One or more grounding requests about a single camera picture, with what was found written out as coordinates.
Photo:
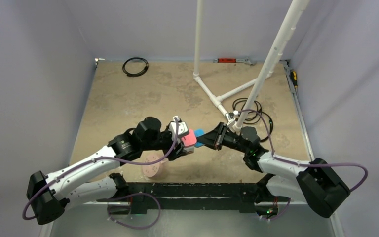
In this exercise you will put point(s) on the pink round socket with cord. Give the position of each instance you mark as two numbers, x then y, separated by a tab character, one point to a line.
153	170

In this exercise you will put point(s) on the yellow black screwdriver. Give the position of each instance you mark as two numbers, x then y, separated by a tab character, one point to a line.
294	78

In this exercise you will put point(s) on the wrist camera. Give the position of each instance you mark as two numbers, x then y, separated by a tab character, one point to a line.
231	117
178	128

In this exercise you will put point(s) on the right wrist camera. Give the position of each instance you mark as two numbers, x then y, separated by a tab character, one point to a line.
231	117

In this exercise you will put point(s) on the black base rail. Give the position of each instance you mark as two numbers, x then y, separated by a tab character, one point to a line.
242	197

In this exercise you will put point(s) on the blue plug adapter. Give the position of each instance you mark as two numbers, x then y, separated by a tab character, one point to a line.
198	133

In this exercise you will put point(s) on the white cube power socket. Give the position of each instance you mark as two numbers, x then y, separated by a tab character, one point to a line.
189	149

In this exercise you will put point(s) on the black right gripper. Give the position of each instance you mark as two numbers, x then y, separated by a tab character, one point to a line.
220	137

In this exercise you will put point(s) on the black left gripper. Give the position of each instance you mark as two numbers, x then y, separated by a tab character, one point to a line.
178	151

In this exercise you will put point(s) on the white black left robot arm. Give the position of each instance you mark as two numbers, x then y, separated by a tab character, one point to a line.
50	195

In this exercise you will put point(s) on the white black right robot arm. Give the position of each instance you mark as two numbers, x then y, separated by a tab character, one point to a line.
314	183

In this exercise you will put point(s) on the red handled adjustable wrench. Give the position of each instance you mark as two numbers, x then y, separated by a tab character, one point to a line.
235	60

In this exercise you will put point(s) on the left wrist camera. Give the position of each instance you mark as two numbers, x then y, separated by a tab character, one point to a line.
178	128

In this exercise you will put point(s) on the pink plug adapter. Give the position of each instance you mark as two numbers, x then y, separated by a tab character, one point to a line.
189	140

